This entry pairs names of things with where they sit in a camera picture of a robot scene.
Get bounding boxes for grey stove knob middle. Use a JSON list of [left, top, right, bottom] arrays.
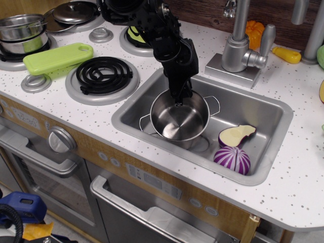
[[89, 27, 113, 44]]

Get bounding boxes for purple striped onion toy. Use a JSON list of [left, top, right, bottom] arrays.
[[214, 146, 251, 175]]

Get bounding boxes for green plastic cutting board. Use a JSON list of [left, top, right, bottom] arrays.
[[23, 43, 94, 75]]

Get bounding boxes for small stacked steel pots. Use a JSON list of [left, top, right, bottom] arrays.
[[1, 14, 49, 54]]

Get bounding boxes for large steel pot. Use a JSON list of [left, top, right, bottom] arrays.
[[139, 90, 221, 149]]

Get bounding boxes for yellow toy knife handle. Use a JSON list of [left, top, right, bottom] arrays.
[[272, 47, 301, 64]]

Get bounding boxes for black front coil burner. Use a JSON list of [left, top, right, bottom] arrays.
[[76, 57, 133, 95]]

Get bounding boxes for toy dishwasher door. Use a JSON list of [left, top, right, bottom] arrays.
[[87, 163, 240, 242]]

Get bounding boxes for grey vertical post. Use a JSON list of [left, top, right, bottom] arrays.
[[301, 1, 323, 65]]

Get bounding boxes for grey toy sink basin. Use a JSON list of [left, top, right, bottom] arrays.
[[112, 69, 293, 186]]

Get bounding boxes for grey stove knob front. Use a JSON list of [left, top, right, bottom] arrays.
[[21, 74, 52, 93]]

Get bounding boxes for silver toy faucet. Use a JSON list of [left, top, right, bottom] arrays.
[[205, 1, 276, 88]]

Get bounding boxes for toy oven door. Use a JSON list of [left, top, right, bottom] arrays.
[[1, 118, 107, 242]]

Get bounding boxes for silver oven knob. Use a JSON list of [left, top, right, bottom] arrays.
[[48, 126, 77, 153]]

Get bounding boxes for blue clamp tool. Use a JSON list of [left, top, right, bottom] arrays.
[[1, 191, 47, 223]]

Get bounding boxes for green cabbage toy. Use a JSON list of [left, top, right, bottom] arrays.
[[316, 45, 324, 69]]

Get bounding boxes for grey stove knob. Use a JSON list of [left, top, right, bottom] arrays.
[[21, 74, 52, 93], [89, 27, 113, 44]]

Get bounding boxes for green round plate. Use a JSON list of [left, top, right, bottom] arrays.
[[126, 26, 147, 47]]

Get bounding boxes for yellow cloth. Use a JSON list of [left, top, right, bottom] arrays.
[[22, 222, 54, 240]]

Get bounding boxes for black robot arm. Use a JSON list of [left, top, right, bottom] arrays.
[[97, 1, 198, 104]]

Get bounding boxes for orange pumpkin toy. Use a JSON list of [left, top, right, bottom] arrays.
[[245, 20, 265, 50]]

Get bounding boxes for black hose cable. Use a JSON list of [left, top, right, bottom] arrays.
[[0, 204, 24, 243]]

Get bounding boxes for grey hanging pipe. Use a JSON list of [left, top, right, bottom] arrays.
[[291, 0, 309, 25]]

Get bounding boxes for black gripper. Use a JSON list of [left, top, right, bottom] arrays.
[[153, 37, 198, 101]]

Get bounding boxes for purple eggplant slice toy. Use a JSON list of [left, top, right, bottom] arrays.
[[218, 125, 256, 147]]

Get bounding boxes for yellow red fruit slice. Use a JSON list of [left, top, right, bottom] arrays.
[[319, 81, 324, 103]]

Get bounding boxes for steel pot lid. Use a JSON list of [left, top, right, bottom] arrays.
[[53, 2, 94, 24]]

